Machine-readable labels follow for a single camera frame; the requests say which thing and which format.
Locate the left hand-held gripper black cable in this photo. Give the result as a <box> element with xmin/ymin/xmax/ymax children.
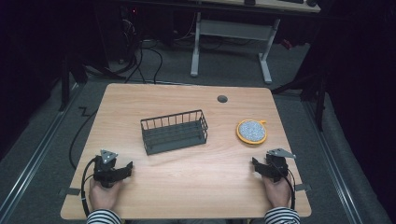
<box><xmin>79</xmin><ymin>157</ymin><xmax>98</xmax><ymax>218</ymax></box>

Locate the black floor cable bundle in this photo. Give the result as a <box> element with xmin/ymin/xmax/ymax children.
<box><xmin>83</xmin><ymin>38</ymin><xmax>164</xmax><ymax>86</ymax></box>

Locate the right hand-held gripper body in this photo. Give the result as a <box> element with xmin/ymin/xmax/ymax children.
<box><xmin>263</xmin><ymin>147</ymin><xmax>297</xmax><ymax>184</ymax></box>

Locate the person's right hand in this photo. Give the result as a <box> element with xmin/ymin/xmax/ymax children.
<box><xmin>262</xmin><ymin>173</ymin><xmax>294</xmax><ymax>209</ymax></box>

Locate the white-legged wooden desk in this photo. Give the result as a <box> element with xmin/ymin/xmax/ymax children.
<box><xmin>189</xmin><ymin>0</ymin><xmax>322</xmax><ymax>85</ymax></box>

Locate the round yellow-rimmed speckled pad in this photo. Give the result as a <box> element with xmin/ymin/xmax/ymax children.
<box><xmin>235</xmin><ymin>119</ymin><xmax>269</xmax><ymax>146</ymax></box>

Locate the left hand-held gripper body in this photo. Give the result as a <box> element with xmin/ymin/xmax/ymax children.
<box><xmin>92</xmin><ymin>149</ymin><xmax>126</xmax><ymax>189</ymax></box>

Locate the thin black floor cable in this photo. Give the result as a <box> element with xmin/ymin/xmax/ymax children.
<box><xmin>68</xmin><ymin>105</ymin><xmax>99</xmax><ymax>171</ymax></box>

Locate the metal floor rail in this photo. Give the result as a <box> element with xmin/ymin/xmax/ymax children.
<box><xmin>302</xmin><ymin>98</ymin><xmax>366</xmax><ymax>224</ymax></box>
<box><xmin>0</xmin><ymin>81</ymin><xmax>82</xmax><ymax>220</ymax></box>

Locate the dark wire basket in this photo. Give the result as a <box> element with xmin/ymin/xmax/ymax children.
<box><xmin>139</xmin><ymin>108</ymin><xmax>210</xmax><ymax>157</ymax></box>

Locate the right hand-held gripper black cable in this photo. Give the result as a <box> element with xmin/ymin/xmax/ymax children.
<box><xmin>271</xmin><ymin>161</ymin><xmax>297</xmax><ymax>211</ymax></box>

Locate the black metal stand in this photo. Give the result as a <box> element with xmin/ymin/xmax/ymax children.
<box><xmin>58</xmin><ymin>54</ymin><xmax>90</xmax><ymax>113</ymax></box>
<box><xmin>270</xmin><ymin>69</ymin><xmax>329</xmax><ymax>133</ymax></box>

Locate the hand-held gripper black cable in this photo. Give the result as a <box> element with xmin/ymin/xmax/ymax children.
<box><xmin>271</xmin><ymin>161</ymin><xmax>297</xmax><ymax>211</ymax></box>
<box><xmin>79</xmin><ymin>157</ymin><xmax>98</xmax><ymax>218</ymax></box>

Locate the person's left hand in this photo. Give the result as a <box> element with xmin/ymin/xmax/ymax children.
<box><xmin>88</xmin><ymin>178</ymin><xmax>123</xmax><ymax>213</ymax></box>

